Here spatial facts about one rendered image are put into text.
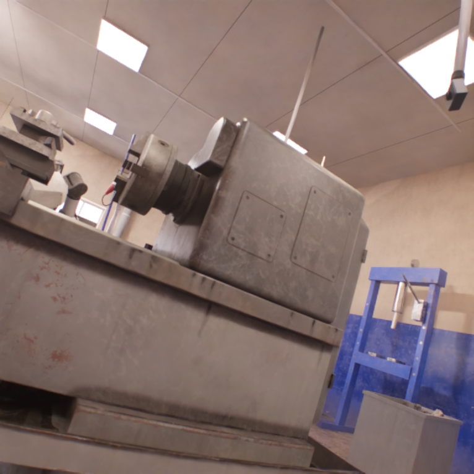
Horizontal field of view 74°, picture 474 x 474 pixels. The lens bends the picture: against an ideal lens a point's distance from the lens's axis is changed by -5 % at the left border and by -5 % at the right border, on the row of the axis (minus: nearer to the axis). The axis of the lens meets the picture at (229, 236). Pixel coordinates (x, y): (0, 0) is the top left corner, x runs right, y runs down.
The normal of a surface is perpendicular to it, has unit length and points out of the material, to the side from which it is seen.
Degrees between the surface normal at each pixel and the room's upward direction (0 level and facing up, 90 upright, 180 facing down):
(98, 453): 90
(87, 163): 90
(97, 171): 90
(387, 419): 90
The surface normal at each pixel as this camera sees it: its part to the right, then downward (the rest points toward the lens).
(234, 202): 0.46, -0.06
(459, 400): -0.83, -0.40
